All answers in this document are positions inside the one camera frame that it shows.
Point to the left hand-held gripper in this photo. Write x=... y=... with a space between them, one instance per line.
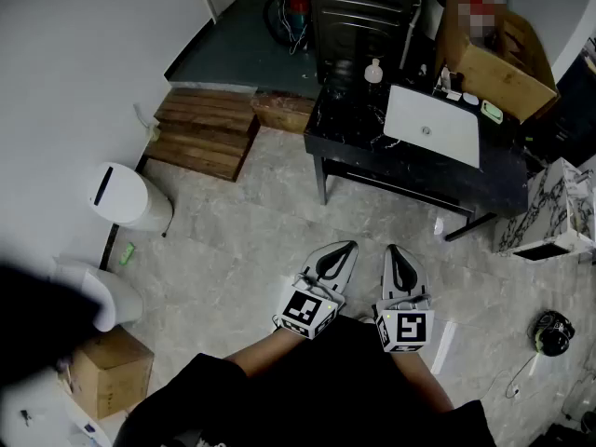
x=305 y=312

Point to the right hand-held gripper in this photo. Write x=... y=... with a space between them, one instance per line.
x=410 y=329

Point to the white soap dispenser bottle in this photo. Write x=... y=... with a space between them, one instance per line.
x=373 y=73

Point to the person's right forearm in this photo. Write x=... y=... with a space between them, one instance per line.
x=421 y=380

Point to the person's left forearm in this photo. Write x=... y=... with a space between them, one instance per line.
x=265 y=354

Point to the black marble vanity counter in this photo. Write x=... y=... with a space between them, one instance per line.
x=349 y=119

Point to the white rectangular sink basin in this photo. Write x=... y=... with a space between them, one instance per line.
x=433 y=114

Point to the person's black clothing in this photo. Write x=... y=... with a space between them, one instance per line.
x=326 y=398

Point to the black headset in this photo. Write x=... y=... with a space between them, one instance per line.
x=554 y=335

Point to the brown wooden board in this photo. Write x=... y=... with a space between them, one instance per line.
x=284 y=112

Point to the white marble-patterned cabinet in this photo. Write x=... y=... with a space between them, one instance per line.
x=554 y=207

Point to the green soap dish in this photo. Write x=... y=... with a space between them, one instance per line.
x=491 y=112

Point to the dark wooden slatted step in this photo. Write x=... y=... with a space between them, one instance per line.
x=200 y=133

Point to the small white round container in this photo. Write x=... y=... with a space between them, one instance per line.
x=470 y=98

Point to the chrome faucet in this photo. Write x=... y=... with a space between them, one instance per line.
x=446 y=79

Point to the small green packet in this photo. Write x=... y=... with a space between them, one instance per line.
x=126 y=254

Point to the white toilet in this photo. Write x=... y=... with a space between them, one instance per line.
x=116 y=296

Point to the white round trash can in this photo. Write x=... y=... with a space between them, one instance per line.
x=125 y=198

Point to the large cardboard box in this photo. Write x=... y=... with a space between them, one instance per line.
x=498 y=72

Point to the small cardboard box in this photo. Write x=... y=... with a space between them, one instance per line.
x=112 y=370

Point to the dark cabinet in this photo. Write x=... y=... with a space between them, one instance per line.
x=575 y=110

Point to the white drain pipe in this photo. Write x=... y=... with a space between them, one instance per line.
x=410 y=35

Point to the black ribbed appliance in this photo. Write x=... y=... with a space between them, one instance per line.
x=358 y=21

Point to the white wall pipe fitting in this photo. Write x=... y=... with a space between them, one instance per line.
x=150 y=126

